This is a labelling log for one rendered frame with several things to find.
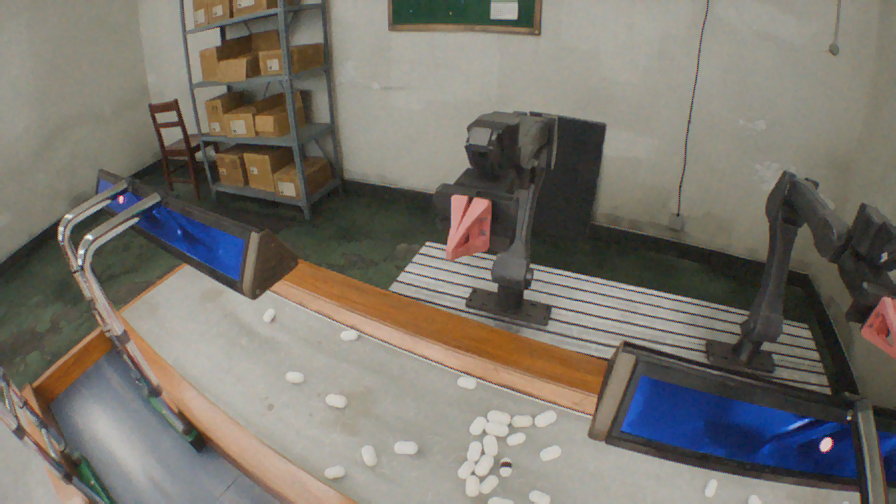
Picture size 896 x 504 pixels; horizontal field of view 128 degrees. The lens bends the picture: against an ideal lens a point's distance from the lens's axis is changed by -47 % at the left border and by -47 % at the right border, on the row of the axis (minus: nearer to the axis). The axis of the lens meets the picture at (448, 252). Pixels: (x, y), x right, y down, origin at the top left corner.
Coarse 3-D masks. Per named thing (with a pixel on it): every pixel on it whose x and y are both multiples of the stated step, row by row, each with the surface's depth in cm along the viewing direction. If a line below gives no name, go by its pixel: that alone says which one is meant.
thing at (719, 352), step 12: (708, 348) 80; (720, 348) 80; (732, 348) 79; (744, 348) 74; (756, 348) 71; (708, 360) 78; (720, 360) 77; (732, 360) 76; (744, 360) 74; (756, 360) 75; (768, 360) 74; (768, 372) 72
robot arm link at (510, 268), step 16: (544, 144) 82; (544, 160) 81; (544, 176) 86; (528, 192) 83; (528, 208) 84; (528, 224) 84; (528, 240) 85; (496, 256) 85; (512, 256) 85; (528, 256) 86; (496, 272) 86; (512, 272) 85
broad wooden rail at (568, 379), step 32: (288, 288) 87; (320, 288) 87; (352, 288) 87; (352, 320) 80; (384, 320) 79; (416, 320) 79; (448, 320) 79; (416, 352) 74; (448, 352) 72; (480, 352) 72; (512, 352) 72; (544, 352) 71; (576, 352) 71; (512, 384) 67; (544, 384) 66; (576, 384) 65
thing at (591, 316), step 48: (432, 288) 102; (528, 288) 102; (576, 288) 102; (624, 288) 102; (528, 336) 88; (576, 336) 87; (624, 336) 88; (672, 336) 86; (720, 336) 84; (816, 384) 67
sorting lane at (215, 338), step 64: (128, 320) 78; (192, 320) 80; (256, 320) 81; (320, 320) 82; (192, 384) 65; (256, 384) 67; (320, 384) 68; (384, 384) 68; (448, 384) 69; (320, 448) 57; (384, 448) 58; (448, 448) 58; (512, 448) 58; (576, 448) 57
